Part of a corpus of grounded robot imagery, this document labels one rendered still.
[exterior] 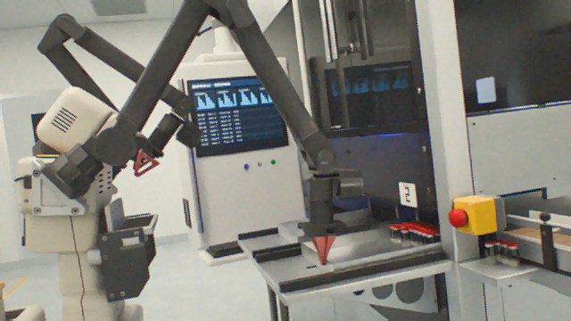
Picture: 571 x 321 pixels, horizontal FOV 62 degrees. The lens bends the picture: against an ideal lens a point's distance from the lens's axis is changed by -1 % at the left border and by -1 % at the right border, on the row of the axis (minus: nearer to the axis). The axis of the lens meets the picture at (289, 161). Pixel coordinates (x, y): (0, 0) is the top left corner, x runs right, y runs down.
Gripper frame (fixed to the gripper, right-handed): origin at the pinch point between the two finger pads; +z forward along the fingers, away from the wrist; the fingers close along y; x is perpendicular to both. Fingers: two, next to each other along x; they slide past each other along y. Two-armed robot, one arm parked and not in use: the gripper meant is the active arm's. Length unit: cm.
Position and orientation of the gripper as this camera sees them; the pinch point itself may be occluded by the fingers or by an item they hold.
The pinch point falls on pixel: (322, 261)
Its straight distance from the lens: 114.4
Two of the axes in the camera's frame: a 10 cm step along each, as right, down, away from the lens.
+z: 0.3, 10.0, 0.2
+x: -2.4, -0.1, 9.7
